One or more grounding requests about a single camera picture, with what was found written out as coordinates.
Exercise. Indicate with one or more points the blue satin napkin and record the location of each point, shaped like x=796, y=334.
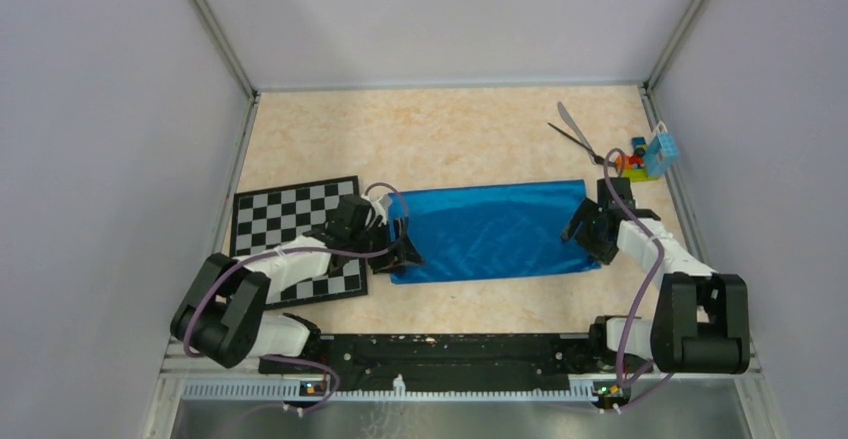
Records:
x=491, y=231

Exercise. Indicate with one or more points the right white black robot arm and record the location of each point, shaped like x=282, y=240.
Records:
x=686, y=316

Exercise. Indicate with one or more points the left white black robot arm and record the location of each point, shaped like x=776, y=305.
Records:
x=221, y=314

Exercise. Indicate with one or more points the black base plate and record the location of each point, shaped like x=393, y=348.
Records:
x=462, y=362

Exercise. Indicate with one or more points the black white checkerboard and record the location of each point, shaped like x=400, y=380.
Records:
x=265, y=218

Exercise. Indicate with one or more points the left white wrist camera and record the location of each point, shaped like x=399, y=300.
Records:
x=381, y=205

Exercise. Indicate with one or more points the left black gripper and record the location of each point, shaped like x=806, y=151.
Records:
x=405, y=253

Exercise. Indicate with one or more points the aluminium front rail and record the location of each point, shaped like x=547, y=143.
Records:
x=270, y=396

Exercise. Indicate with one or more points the colourful toy block set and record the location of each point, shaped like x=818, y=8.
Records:
x=649, y=159

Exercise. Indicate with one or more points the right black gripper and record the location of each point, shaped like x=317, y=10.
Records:
x=587, y=212

